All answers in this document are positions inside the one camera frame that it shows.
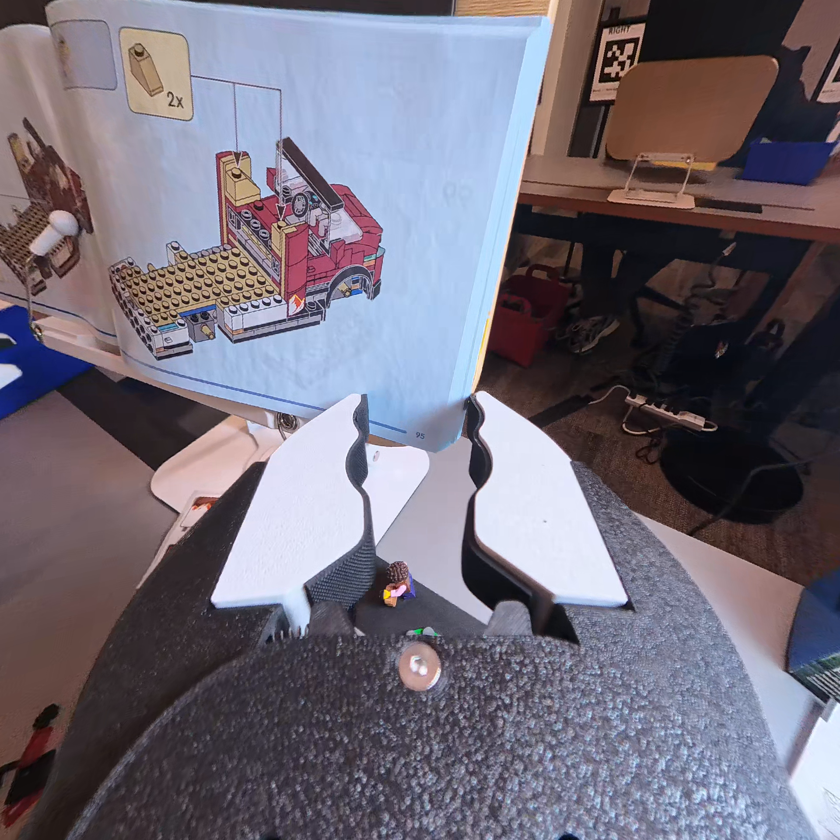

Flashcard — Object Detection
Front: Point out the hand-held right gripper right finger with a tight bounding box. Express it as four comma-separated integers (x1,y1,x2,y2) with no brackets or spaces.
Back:
461,391,630,624

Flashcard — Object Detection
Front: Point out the instruction booklet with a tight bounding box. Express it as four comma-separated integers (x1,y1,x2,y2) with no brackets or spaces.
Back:
0,0,552,454

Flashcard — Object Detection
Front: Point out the black round base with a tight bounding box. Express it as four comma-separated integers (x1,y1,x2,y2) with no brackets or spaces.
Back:
659,427,805,526

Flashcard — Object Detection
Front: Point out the toy minifigure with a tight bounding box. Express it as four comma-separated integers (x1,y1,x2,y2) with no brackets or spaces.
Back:
382,561,417,608

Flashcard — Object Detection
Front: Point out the grey desk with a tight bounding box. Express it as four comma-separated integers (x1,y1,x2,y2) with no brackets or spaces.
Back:
0,387,811,788

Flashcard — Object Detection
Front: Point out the red basket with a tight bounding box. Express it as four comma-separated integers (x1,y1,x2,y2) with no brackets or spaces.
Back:
492,264,572,368

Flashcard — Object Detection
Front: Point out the background table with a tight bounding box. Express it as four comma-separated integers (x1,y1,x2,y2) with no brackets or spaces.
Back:
518,154,840,277

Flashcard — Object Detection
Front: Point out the blue storage bin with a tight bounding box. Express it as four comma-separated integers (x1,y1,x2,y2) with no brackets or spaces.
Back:
0,305,93,421
738,138,840,188

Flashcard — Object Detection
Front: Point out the wooden board book stand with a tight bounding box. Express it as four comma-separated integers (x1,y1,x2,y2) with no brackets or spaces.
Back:
604,56,780,210

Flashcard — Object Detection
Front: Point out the white power strip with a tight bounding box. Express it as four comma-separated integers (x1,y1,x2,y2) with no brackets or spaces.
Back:
623,390,719,434

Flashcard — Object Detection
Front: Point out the red toy brick truck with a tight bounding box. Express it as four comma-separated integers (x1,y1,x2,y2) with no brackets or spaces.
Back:
0,702,65,811

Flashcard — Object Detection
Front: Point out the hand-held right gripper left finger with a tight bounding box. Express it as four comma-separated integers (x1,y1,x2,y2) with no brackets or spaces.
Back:
210,392,378,636

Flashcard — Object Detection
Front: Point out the grey sneaker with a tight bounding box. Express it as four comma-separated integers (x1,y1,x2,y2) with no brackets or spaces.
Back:
558,314,621,355

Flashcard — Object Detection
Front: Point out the black white marker sign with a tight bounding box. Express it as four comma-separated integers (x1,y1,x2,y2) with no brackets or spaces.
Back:
589,20,647,102

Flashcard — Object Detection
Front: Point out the white book stand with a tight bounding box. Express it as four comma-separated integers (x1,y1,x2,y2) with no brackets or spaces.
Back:
0,298,432,526

